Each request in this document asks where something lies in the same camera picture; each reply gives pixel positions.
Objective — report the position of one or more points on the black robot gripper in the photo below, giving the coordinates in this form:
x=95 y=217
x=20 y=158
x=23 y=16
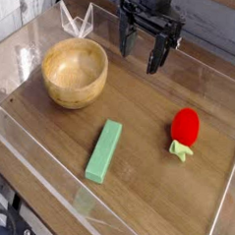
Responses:
x=152 y=16

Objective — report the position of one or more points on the red plush strawberry toy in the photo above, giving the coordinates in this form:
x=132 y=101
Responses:
x=185 y=129

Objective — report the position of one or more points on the wooden bowl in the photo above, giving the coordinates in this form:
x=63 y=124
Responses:
x=75 y=72

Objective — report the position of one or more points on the green rectangular block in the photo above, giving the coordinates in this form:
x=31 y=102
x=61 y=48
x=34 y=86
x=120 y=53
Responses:
x=103 y=152

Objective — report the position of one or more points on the clear acrylic corner bracket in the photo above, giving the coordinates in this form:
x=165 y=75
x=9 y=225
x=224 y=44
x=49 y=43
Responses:
x=77 y=27

